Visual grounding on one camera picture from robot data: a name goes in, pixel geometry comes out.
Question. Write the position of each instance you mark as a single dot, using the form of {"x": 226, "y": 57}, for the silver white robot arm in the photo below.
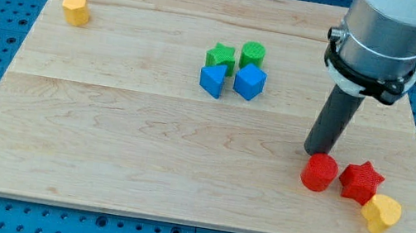
{"x": 373, "y": 50}

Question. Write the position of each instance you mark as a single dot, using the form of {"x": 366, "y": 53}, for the yellow hexagon block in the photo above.
{"x": 76, "y": 12}

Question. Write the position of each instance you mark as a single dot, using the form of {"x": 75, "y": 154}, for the light wooden board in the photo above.
{"x": 110, "y": 117}

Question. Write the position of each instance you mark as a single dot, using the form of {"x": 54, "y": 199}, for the blue triangle block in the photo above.
{"x": 212, "y": 79}

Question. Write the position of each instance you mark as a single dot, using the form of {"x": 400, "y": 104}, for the blue cube block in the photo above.
{"x": 249, "y": 81}

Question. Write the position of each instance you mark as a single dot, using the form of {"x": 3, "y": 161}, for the green star block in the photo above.
{"x": 222, "y": 55}

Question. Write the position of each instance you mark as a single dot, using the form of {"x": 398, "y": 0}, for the green cylinder block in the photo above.
{"x": 252, "y": 53}

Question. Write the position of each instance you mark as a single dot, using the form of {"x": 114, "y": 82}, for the red cylinder block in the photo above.
{"x": 319, "y": 172}

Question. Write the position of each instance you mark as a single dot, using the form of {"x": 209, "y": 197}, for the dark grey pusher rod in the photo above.
{"x": 337, "y": 112}

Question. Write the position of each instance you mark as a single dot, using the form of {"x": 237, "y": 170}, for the red star block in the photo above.
{"x": 360, "y": 182}

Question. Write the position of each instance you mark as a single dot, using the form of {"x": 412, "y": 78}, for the yellow heart block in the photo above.
{"x": 381, "y": 212}

